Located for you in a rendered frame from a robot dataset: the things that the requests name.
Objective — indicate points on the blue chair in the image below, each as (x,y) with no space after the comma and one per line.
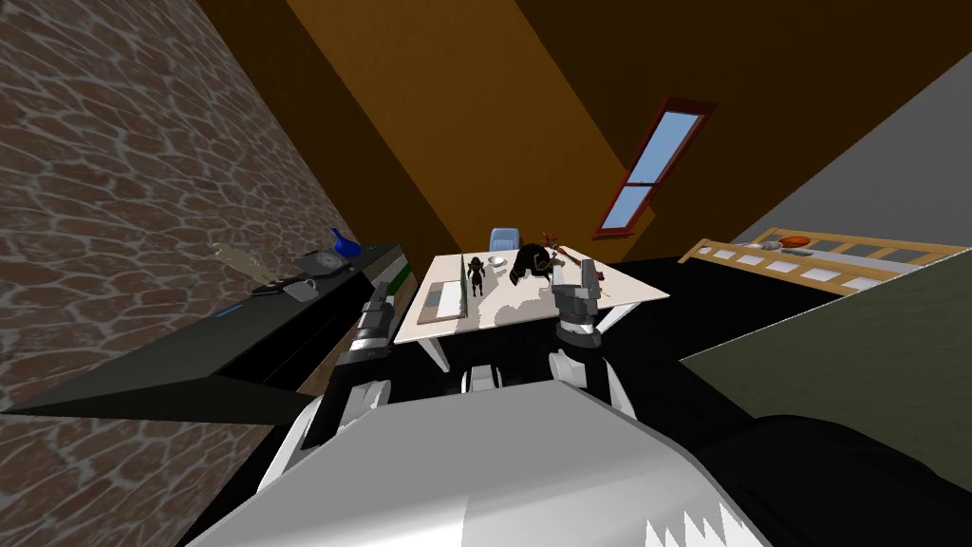
(505,238)

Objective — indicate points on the dark figurine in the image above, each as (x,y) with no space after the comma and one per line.
(476,275)

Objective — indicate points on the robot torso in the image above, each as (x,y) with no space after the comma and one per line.
(486,471)

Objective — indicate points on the red framed window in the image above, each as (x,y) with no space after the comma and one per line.
(653,167)

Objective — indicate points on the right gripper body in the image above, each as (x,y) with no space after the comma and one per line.
(577,304)

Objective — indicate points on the open grey laptop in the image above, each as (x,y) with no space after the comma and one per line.
(444,300)

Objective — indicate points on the small white bowl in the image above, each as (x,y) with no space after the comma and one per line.
(497,261)

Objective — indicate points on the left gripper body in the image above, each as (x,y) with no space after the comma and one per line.
(375,319)

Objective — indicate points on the white table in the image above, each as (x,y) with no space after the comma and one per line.
(630,290)

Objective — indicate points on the wooden bed frame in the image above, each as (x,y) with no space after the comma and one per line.
(828,266)

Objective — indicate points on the black bag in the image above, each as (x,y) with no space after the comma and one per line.
(531,264)

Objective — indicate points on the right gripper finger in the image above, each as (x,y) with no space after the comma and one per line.
(560,277)
(591,275)

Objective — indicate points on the black sideboard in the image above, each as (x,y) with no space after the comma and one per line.
(228,342)

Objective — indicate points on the red stick toy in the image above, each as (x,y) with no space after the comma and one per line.
(571,257)

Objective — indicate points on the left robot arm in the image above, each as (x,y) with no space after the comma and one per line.
(357,380)

